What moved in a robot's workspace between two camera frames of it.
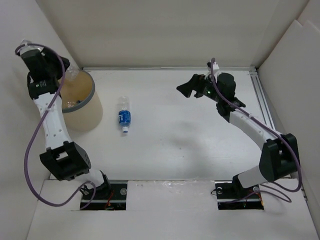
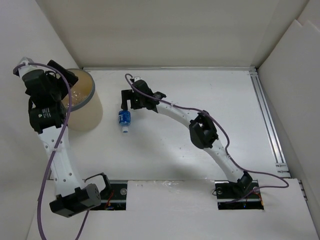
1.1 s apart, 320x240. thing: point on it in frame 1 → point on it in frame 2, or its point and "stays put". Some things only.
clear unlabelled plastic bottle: x=72 y=72 → x=77 y=97
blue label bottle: x=124 y=115 stays put
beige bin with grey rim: x=81 y=104 stays put
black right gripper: x=196 y=83 → x=127 y=94
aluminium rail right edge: x=261 y=97 stays put
